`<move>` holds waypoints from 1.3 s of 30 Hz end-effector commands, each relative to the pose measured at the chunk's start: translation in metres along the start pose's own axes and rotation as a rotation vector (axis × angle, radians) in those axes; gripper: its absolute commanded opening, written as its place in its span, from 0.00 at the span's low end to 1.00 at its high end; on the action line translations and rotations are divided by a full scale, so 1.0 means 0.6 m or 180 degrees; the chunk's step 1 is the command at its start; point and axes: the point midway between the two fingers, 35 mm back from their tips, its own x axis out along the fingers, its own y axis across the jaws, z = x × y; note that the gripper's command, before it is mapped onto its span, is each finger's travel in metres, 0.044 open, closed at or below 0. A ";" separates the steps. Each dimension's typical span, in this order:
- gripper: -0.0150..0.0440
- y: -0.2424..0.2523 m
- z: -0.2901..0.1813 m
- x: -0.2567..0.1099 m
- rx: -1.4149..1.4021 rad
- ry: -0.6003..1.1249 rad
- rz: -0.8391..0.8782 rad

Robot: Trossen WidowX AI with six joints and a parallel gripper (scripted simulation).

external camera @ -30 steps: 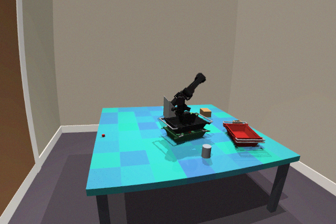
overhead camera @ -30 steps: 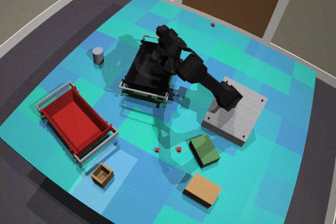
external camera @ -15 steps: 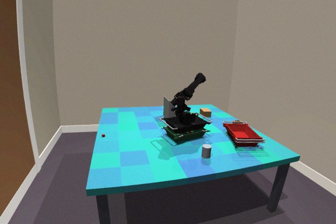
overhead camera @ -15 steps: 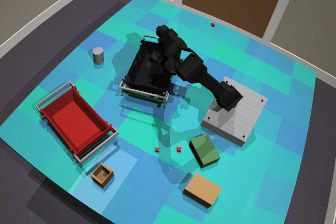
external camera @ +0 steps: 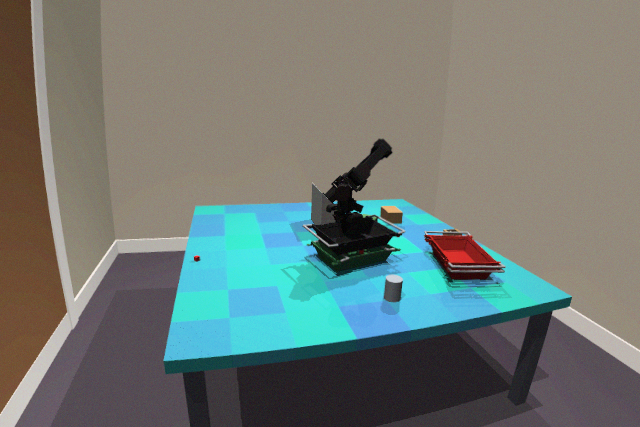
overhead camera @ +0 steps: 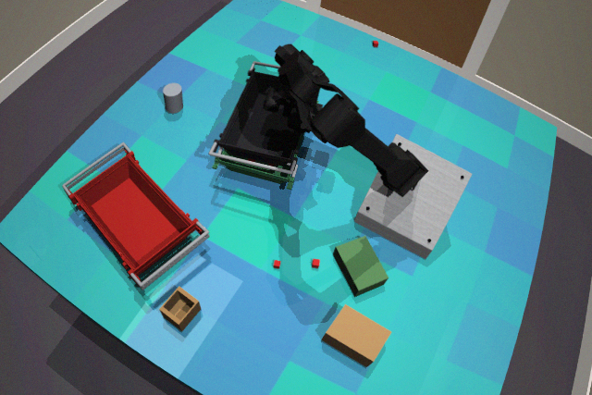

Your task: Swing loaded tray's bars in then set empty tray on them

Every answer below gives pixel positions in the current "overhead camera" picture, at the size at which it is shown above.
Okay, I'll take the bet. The brown open-top box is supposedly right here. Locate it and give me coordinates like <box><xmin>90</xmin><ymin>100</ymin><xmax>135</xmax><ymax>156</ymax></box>
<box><xmin>159</xmin><ymin>286</ymin><xmax>202</xmax><ymax>332</ymax></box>

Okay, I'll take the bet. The tan rectangular block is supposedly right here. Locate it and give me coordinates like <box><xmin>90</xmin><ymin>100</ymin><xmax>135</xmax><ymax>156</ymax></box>
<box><xmin>322</xmin><ymin>304</ymin><xmax>391</xmax><ymax>367</ymax></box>

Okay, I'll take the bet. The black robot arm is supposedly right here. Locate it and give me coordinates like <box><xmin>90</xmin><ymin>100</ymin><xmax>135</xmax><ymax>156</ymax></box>
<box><xmin>275</xmin><ymin>44</ymin><xmax>428</xmax><ymax>197</ymax></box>

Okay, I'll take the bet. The green rectangular box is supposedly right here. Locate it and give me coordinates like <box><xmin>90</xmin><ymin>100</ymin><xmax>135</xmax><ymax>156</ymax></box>
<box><xmin>333</xmin><ymin>236</ymin><xmax>389</xmax><ymax>297</ymax></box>

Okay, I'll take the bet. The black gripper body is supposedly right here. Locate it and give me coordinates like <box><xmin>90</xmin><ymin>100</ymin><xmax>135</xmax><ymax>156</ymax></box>
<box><xmin>263</xmin><ymin>88</ymin><xmax>323</xmax><ymax>115</ymax></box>

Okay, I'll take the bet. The grey cylinder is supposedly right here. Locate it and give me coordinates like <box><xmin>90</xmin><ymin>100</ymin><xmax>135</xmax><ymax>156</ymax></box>
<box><xmin>163</xmin><ymin>82</ymin><xmax>183</xmax><ymax>114</ymax></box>

